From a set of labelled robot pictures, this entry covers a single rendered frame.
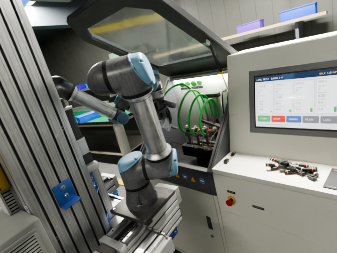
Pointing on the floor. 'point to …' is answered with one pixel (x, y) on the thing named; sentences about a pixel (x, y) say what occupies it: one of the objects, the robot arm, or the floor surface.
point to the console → (293, 240)
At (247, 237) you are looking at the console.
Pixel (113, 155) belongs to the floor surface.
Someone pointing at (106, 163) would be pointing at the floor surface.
